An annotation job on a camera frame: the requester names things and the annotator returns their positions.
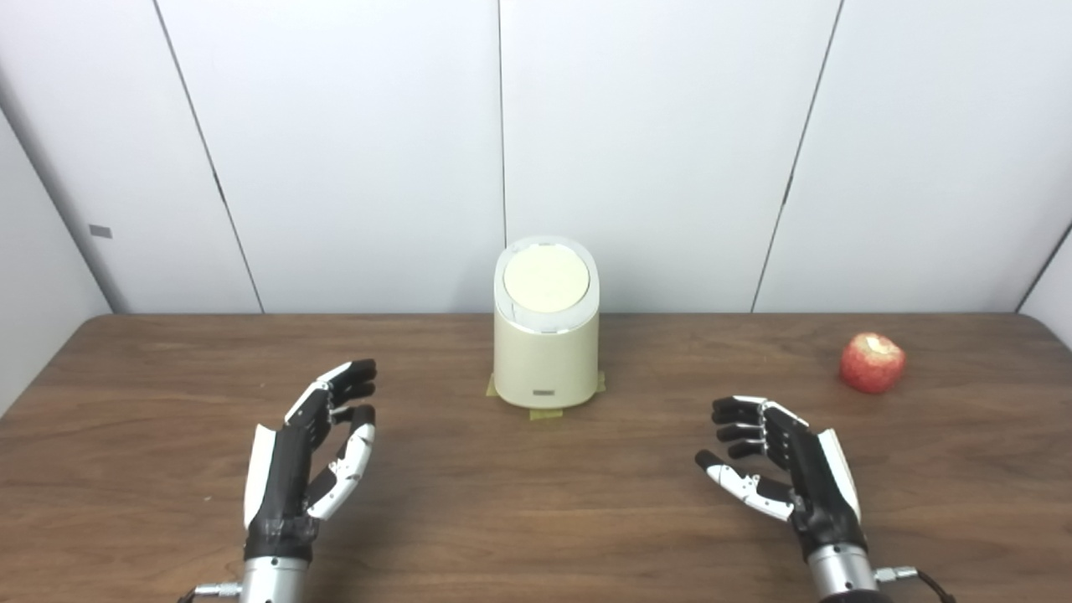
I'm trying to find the cream round bin lid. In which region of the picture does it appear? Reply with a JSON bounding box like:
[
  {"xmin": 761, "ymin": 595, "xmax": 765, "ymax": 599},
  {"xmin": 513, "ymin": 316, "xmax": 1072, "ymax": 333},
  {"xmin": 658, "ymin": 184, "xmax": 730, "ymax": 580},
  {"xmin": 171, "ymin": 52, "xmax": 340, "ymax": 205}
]
[{"xmin": 502, "ymin": 243, "xmax": 590, "ymax": 315}]

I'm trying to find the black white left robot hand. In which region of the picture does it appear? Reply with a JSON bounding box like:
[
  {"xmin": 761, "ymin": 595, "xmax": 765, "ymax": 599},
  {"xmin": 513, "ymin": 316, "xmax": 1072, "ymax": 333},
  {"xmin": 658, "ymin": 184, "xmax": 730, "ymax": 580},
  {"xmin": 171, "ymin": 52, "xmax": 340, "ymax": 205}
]
[{"xmin": 243, "ymin": 358, "xmax": 378, "ymax": 564}]

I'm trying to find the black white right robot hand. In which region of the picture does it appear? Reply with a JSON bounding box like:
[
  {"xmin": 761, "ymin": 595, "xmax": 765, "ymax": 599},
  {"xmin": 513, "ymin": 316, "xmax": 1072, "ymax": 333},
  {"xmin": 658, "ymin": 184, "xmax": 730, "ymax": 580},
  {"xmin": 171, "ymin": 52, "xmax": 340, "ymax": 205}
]
[{"xmin": 694, "ymin": 395, "xmax": 868, "ymax": 560}]

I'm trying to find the cream-colored bin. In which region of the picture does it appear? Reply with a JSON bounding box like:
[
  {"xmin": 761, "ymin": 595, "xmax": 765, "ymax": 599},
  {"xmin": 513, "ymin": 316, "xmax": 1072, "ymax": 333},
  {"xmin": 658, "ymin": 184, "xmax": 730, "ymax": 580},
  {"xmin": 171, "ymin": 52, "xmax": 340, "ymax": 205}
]
[{"xmin": 492, "ymin": 236, "xmax": 601, "ymax": 410}]

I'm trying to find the red apple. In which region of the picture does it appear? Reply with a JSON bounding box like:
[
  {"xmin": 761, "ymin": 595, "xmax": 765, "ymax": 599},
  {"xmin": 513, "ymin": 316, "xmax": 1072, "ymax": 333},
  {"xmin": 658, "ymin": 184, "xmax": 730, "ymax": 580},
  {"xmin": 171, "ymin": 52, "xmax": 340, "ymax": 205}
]
[{"xmin": 840, "ymin": 332, "xmax": 907, "ymax": 394}]

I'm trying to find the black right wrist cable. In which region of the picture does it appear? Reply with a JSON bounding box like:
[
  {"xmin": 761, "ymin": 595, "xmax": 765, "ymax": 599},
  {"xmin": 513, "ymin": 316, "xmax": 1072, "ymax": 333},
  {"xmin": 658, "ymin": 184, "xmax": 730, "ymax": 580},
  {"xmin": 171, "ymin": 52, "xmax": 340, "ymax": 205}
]
[{"xmin": 874, "ymin": 566, "xmax": 956, "ymax": 603}]

